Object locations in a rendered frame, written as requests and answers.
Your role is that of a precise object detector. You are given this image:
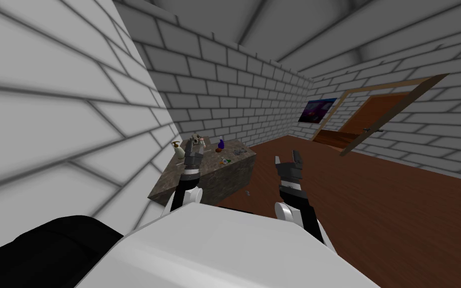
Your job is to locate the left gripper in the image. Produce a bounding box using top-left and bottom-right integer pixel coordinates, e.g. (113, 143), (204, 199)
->
(183, 139), (206, 171)

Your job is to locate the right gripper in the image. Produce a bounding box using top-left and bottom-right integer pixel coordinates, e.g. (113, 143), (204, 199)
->
(274, 149), (305, 186)

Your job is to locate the cream bottle with brown pump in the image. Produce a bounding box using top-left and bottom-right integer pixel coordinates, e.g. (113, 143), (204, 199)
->
(171, 140), (186, 161)

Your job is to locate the brown stone table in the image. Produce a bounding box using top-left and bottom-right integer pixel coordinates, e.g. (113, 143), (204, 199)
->
(147, 137), (258, 207)

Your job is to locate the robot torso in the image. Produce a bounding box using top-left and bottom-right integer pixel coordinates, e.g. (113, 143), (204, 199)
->
(74, 201), (380, 288)

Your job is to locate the brown wooden door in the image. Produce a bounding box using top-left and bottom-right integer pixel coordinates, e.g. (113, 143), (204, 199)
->
(339, 73), (451, 158)

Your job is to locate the purple picture on wall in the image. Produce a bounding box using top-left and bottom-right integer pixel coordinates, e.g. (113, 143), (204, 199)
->
(297, 97), (338, 125)

